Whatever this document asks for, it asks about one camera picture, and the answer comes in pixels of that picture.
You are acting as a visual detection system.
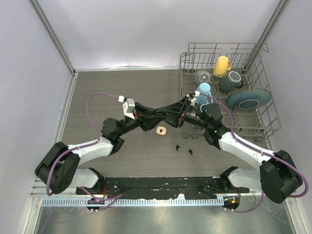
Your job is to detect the blue ceramic plate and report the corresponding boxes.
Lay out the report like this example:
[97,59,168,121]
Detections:
[226,88,272,110]

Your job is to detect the white slotted cable duct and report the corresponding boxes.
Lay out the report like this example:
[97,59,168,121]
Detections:
[41,196,224,208]

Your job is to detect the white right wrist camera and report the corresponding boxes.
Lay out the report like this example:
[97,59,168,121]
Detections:
[187,91,200,106]

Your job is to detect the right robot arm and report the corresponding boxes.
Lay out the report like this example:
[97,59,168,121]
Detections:
[155,96,309,204]

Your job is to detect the dark teal mug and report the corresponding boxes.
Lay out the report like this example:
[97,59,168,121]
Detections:
[199,103,209,113]

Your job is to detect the metal wire dish rack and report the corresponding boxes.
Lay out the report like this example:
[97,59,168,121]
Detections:
[179,42,280,142]

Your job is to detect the dark grey-green mug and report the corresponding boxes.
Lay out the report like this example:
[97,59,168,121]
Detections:
[219,71,243,92]

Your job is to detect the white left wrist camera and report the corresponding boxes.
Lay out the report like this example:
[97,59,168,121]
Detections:
[118,96,135,119]

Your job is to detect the aluminium frame rail left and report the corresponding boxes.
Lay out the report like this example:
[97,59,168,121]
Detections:
[44,71,78,156]

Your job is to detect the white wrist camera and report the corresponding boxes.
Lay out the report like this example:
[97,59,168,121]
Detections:
[118,96,135,119]
[187,91,200,106]

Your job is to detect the clear glass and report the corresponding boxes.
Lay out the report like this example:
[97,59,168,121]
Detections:
[195,70,211,84]

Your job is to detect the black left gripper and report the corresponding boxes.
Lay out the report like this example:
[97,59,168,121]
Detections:
[116,102,165,137]

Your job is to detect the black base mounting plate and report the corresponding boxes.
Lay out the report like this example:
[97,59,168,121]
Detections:
[88,176,250,200]

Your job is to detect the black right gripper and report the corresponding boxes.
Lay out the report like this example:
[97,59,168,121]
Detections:
[160,96,211,130]

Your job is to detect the yellow mug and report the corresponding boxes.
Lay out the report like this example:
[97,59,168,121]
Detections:
[213,56,233,78]

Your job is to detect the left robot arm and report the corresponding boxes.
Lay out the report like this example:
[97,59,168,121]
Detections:
[35,103,169,196]

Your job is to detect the cream earbud charging case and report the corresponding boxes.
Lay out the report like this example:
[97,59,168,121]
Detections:
[156,126,167,136]

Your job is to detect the light blue mug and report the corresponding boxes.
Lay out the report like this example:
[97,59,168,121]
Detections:
[195,83,214,105]

